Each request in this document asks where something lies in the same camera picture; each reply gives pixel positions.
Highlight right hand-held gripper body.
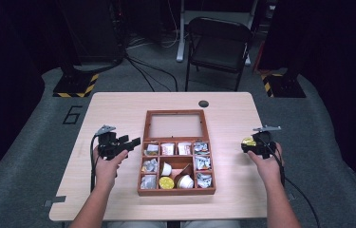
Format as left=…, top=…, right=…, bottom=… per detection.
left=251, top=125, right=282, bottom=160

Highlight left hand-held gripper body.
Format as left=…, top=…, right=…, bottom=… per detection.
left=94, top=124, right=129, bottom=161

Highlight wooden box with glass lid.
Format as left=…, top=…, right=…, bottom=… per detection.
left=137, top=108, right=217, bottom=198

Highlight person's right hand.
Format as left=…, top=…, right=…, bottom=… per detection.
left=247, top=142, right=285, bottom=189

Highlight person's left hand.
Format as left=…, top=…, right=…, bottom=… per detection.
left=92, top=146, right=129, bottom=191

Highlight white yellow packet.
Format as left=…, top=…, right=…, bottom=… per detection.
left=145, top=142, right=159, bottom=157

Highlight white red packet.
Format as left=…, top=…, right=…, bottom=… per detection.
left=160, top=142, right=176, bottom=157
left=178, top=142, right=193, bottom=156

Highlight small white cup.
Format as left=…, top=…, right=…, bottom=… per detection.
left=177, top=174, right=196, bottom=190
left=159, top=161, right=173, bottom=178

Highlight silver blue foil packet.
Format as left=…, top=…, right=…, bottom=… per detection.
left=197, top=172, right=214, bottom=189
left=194, top=142, right=210, bottom=156
left=195, top=155, right=213, bottom=171

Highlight yellow-lid white cup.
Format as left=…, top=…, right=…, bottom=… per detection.
left=158, top=176, right=176, bottom=191

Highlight black striped stand base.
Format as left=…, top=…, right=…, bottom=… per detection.
left=260, top=71, right=307, bottom=99
left=52, top=71, right=100, bottom=99

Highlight grey floor mat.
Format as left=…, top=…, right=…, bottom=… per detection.
left=0, top=66, right=356, bottom=228

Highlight black folding chair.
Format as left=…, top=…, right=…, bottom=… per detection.
left=184, top=16, right=253, bottom=93

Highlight dark curtain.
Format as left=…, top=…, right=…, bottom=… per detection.
left=0, top=0, right=65, bottom=193
left=259, top=0, right=356, bottom=210

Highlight dark equipment cabinet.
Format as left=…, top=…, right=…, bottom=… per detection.
left=56, top=0, right=126, bottom=66

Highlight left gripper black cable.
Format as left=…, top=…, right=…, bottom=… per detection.
left=89, top=134, right=102, bottom=193

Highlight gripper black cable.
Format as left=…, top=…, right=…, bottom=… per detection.
left=259, top=135, right=321, bottom=228
left=89, top=134, right=102, bottom=193

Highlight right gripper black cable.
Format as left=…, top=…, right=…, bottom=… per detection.
left=259, top=135, right=321, bottom=228

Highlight black floor cables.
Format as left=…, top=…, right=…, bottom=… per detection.
left=123, top=53, right=179, bottom=93

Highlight white floor cables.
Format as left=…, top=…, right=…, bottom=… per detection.
left=127, top=0, right=180, bottom=50

